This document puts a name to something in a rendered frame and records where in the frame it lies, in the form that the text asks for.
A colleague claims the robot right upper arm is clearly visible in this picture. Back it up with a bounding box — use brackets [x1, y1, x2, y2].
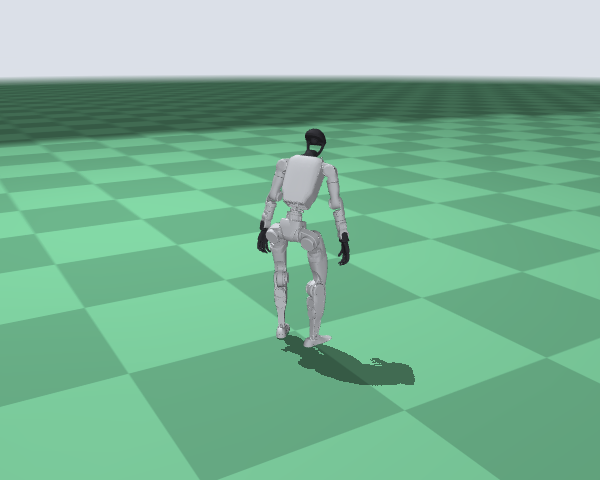
[322, 162, 340, 210]

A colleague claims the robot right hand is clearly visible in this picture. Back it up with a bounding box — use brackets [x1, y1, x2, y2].
[338, 232, 350, 265]

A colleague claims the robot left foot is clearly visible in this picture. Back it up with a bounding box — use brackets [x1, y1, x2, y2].
[276, 323, 290, 338]

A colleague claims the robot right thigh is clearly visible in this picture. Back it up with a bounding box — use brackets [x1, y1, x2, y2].
[299, 228, 328, 297]

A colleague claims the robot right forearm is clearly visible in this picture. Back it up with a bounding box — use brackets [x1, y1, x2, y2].
[333, 197, 349, 239]

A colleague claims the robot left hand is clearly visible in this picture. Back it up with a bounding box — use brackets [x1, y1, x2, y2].
[257, 220, 271, 253]

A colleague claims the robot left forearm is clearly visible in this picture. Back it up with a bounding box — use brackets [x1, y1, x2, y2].
[260, 194, 277, 228]

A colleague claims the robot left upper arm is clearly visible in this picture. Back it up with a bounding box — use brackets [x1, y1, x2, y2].
[269, 159, 289, 202]

